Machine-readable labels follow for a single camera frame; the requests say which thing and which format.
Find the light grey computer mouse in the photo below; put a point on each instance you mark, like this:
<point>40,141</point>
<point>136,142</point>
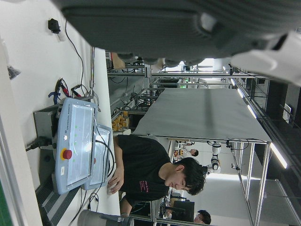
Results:
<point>111,191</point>

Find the black and white adapter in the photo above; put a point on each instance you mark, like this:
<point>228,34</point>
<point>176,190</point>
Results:
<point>53,24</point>

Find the red black clip lead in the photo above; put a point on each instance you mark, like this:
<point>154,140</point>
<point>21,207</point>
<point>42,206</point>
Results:
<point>76,90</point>
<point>61,87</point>

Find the finned grey metal box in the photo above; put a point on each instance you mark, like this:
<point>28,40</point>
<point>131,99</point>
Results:
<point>53,204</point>

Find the rack of yellow boxes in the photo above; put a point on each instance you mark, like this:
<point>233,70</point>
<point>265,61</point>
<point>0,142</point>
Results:
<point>120,123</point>

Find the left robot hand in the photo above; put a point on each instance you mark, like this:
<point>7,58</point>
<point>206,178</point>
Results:
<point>141,28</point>

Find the grey water bottle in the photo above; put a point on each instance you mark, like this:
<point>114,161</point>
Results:
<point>101,219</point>

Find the grey-blue teach pendant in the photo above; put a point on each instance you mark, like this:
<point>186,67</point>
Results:
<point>100,162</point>
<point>75,146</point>

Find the black background monitor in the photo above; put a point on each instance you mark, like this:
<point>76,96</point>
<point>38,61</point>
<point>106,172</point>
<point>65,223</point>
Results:
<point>184,212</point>

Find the ceiling light strip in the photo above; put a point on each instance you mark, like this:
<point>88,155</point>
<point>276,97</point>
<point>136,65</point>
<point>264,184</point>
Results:
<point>240,93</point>
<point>251,111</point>
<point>278,155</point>

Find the person with glasses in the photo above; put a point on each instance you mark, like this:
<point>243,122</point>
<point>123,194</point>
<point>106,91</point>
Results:
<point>203,216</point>

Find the background person in light shirt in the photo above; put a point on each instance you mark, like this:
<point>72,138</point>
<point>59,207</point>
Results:
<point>194,153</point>

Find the gray covered table frame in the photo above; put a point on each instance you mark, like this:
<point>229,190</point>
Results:
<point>250,164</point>

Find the blue tape piece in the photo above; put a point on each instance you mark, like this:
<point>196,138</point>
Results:
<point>54,97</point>

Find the black power plug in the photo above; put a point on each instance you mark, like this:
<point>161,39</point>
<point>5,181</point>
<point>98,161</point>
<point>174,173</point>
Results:
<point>38,142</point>

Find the brown cardboard box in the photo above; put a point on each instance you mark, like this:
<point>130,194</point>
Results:
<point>118,62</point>

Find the long metal rod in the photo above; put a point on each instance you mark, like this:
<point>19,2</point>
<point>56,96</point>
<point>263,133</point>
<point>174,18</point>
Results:
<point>92,70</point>

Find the dark grey metal box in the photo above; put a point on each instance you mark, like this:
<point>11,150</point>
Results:
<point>43,122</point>

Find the person in black t-shirt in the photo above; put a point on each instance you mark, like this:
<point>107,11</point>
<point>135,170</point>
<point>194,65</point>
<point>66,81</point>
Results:
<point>141,164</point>

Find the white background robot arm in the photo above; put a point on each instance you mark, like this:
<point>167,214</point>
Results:
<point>215,160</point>

